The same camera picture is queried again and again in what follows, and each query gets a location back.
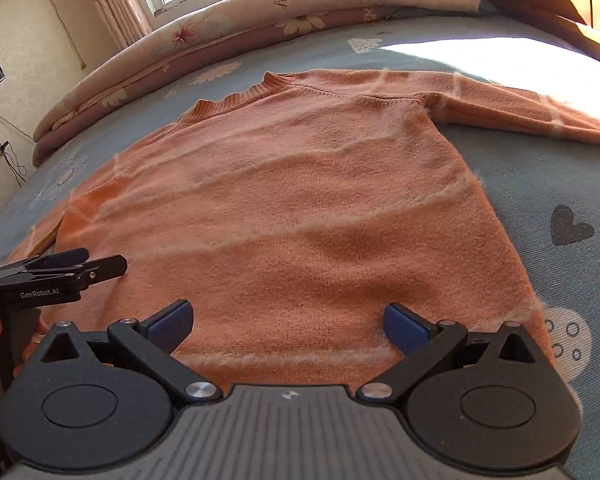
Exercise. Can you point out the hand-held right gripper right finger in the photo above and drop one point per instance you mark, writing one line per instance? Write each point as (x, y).
(402, 327)

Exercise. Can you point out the orange knit sweater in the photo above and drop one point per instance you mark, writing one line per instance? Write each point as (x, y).
(305, 200)

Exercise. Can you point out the person's left hand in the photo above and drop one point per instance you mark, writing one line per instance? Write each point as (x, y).
(32, 347)

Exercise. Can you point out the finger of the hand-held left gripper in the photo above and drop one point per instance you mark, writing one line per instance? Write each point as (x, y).
(60, 259)
(105, 269)

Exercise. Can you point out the pink floral quilt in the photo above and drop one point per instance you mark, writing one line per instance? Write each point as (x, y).
(280, 0)

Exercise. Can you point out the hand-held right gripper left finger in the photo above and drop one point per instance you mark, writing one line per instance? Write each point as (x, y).
(172, 322)

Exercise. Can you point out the blue floral bed sheet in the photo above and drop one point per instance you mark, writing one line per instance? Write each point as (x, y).
(555, 170)

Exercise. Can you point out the pink patterned curtain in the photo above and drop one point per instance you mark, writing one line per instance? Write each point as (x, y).
(110, 0)

